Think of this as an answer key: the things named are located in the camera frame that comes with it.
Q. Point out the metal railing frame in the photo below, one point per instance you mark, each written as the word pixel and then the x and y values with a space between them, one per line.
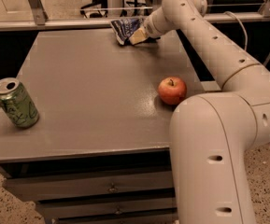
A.
pixel 78 20

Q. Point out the grey drawer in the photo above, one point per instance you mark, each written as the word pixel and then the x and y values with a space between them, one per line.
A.
pixel 56 187
pixel 154 217
pixel 66 210

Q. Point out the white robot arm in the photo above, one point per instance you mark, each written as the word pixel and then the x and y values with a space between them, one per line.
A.
pixel 210 132

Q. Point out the top grey drawer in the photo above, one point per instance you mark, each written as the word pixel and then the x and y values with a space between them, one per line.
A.
pixel 56 187

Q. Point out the middle grey drawer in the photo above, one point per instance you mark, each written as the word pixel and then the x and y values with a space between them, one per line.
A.
pixel 66 210

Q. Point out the red apple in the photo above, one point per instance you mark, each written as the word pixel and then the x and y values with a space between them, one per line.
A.
pixel 172 90

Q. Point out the grey drawer cabinet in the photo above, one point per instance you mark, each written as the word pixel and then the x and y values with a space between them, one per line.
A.
pixel 99 110

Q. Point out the green soda can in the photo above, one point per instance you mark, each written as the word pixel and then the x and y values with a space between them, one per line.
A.
pixel 17 103

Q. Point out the black office chair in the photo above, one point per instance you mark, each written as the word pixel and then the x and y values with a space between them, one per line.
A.
pixel 95 9

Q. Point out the bottom grey drawer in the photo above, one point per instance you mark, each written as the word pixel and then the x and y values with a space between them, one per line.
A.
pixel 154 217

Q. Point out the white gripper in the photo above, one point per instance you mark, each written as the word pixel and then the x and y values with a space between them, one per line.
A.
pixel 149 27

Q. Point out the blue chip bag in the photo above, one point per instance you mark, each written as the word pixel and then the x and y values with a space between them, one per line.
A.
pixel 124 28

